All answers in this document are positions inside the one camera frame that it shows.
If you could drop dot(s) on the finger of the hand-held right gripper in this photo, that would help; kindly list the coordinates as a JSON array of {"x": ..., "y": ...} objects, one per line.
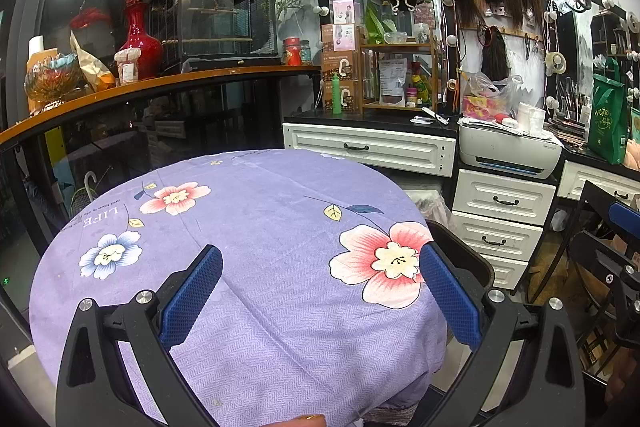
[{"x": 625, "y": 219}]

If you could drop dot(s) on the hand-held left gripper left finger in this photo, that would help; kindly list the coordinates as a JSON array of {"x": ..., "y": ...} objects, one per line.
[{"x": 192, "y": 297}]

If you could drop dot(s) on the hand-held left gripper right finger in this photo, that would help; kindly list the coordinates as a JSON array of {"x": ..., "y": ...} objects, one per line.
[{"x": 450, "y": 297}]

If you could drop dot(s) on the white desk drawer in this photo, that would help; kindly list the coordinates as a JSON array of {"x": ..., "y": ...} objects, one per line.
[{"x": 595, "y": 182}]

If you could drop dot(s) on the purple floral tablecloth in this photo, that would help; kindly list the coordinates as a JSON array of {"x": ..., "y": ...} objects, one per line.
[{"x": 280, "y": 287}]

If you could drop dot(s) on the white stacked drawer unit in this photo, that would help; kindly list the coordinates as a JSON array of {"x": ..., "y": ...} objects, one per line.
[{"x": 500, "y": 217}]

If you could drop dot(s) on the green shopping bag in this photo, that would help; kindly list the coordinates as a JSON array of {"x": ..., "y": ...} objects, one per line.
[{"x": 607, "y": 117}]

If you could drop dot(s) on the white printer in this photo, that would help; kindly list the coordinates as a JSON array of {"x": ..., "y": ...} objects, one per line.
[{"x": 510, "y": 152}]

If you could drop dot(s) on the white long drawer cabinet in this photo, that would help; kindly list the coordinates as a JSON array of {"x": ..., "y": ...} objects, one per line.
[{"x": 370, "y": 149}]

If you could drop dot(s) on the white tape roll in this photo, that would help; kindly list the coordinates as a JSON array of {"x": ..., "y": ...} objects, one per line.
[{"x": 556, "y": 64}]

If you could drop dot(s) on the vanity mirror with bulbs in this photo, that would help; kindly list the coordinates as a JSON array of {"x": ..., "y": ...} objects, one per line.
[
  {"x": 570, "y": 47},
  {"x": 324, "y": 47}
]

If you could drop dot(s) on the clear plastic bag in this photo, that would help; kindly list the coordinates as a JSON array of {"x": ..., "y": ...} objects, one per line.
[{"x": 492, "y": 87}]

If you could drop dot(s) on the wooden shelf rack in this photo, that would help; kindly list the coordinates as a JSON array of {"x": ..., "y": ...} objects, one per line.
[{"x": 400, "y": 107}]

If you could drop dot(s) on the yellow paper sign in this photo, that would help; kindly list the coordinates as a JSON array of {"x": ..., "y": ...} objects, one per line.
[{"x": 53, "y": 142}]

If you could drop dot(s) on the black hair piece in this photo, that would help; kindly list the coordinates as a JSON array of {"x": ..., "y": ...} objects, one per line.
[{"x": 495, "y": 54}]

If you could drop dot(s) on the curved glass-front counter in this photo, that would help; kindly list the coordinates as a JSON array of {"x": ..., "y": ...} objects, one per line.
[{"x": 175, "y": 83}]

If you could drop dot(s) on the green bottle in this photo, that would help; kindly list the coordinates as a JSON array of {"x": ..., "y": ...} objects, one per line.
[{"x": 337, "y": 97}]

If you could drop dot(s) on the clear plastic snack jar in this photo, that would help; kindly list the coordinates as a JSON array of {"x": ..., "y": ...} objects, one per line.
[{"x": 128, "y": 67}]

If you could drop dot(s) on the red vase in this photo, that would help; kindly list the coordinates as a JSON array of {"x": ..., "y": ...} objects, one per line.
[{"x": 142, "y": 47}]

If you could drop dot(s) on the glass bowl with flowers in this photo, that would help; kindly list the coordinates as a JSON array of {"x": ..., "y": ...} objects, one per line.
[{"x": 52, "y": 79}]

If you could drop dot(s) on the clear glass jar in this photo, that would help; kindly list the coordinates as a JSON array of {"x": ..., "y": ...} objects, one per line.
[{"x": 305, "y": 52}]

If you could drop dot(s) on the black framed glass cage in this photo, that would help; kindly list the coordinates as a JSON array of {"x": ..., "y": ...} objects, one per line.
[{"x": 215, "y": 17}]

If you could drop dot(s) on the green plastic leaves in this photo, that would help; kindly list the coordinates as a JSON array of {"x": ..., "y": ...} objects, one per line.
[{"x": 374, "y": 24}]

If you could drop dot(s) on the pink portrait box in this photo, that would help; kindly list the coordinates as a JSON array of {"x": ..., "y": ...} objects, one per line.
[{"x": 343, "y": 12}]

